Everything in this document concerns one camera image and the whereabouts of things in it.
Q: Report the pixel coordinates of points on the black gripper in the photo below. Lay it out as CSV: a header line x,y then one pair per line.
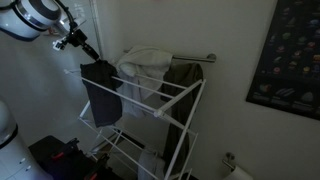
x,y
77,37

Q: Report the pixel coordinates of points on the black cloth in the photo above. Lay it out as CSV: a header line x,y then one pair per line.
x,y
101,96

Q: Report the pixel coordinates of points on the white towel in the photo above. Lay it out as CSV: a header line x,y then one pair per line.
x,y
146,65

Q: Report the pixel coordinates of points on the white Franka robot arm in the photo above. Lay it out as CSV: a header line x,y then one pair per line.
x,y
26,18

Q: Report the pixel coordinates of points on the dark olive cloth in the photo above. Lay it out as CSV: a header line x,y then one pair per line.
x,y
183,100

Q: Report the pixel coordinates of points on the grey cloth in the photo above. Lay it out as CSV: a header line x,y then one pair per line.
x,y
150,165

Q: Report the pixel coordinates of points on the black case with red latches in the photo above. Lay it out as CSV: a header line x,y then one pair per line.
x,y
63,160

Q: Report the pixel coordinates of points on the silver toilet paper holder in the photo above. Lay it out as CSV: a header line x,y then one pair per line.
x,y
228,159

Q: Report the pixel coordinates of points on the white toilet paper roll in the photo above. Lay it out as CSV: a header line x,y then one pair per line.
x,y
239,174

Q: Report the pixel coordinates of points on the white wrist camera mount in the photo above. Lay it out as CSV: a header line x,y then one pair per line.
x,y
59,44

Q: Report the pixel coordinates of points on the silver wall towel bar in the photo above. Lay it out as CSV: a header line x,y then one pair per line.
x,y
195,58

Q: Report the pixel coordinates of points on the black wall poster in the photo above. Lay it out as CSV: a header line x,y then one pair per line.
x,y
290,56

